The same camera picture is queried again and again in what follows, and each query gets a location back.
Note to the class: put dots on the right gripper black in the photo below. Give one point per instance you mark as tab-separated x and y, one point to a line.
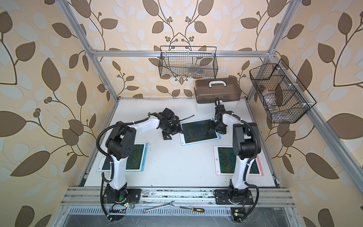
211	125

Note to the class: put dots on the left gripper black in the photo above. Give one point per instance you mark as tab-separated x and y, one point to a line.
175	131

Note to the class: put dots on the blue writing tablet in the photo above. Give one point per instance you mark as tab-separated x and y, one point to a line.
135	162
195	132

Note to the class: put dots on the pink writing tablet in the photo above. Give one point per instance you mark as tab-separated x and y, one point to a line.
225	162

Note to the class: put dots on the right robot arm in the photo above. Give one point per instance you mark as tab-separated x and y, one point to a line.
246	145

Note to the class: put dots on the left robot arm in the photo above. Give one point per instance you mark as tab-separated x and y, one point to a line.
116	143

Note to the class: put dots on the brown lid storage box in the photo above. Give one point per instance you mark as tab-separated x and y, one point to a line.
207	90

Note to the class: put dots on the yellow black screwdriver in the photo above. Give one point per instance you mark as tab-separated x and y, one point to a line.
199	210

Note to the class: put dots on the silver wrench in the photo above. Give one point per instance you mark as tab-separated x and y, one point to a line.
170	204

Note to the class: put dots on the black wire basket back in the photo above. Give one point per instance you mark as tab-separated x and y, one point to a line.
197	62

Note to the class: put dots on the black wire basket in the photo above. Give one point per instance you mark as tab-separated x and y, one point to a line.
285	100
197	62

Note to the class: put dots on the black wire basket right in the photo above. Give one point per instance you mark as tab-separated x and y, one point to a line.
285	100

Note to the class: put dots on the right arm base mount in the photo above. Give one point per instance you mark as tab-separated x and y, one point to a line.
224	196

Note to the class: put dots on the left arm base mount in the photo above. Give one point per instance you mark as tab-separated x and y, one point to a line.
130	195

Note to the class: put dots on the aluminium frame rail front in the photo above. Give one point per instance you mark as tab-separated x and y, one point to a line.
199	197

